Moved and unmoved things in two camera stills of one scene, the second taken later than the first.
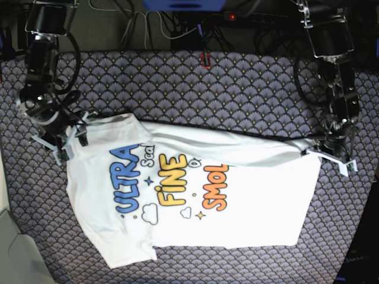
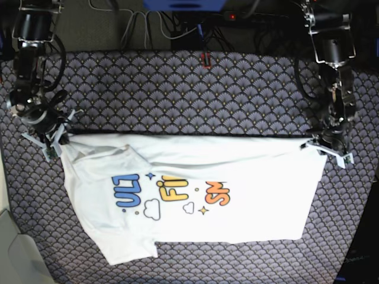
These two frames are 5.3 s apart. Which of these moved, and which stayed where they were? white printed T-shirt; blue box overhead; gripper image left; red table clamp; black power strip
Moved: gripper image left; white printed T-shirt
Stayed: blue box overhead; black power strip; red table clamp
